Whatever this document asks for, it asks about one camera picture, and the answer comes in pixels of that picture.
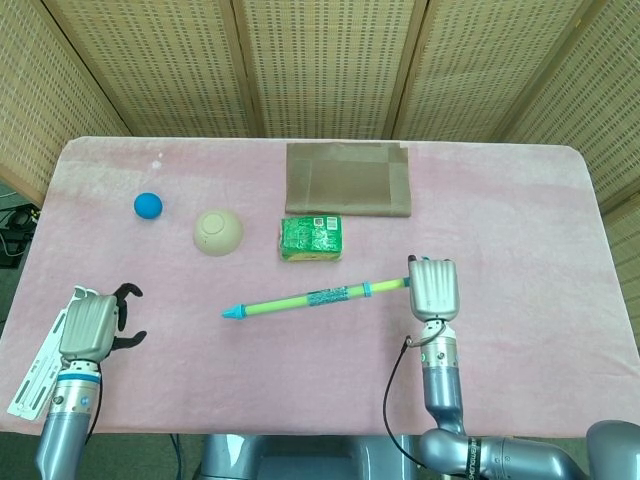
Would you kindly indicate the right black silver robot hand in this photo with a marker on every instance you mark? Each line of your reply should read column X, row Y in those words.
column 434, row 290

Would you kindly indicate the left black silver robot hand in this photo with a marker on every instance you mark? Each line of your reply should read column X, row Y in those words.
column 87, row 325

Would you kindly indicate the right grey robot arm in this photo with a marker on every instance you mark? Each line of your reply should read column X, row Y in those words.
column 442, row 385

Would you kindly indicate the green packaged sponge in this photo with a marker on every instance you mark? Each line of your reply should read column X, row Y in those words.
column 311, row 239

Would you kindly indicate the blue ball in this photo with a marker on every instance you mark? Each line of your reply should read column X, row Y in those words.
column 148, row 206

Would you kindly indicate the brown folded cloth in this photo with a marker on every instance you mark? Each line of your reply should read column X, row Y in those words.
column 347, row 182

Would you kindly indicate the beige upturned bowl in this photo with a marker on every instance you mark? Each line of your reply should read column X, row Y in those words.
column 218, row 232

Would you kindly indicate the pink tablecloth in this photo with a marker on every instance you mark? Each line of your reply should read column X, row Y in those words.
column 280, row 370

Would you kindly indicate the grey robot torso base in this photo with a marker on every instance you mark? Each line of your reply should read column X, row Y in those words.
column 300, row 457

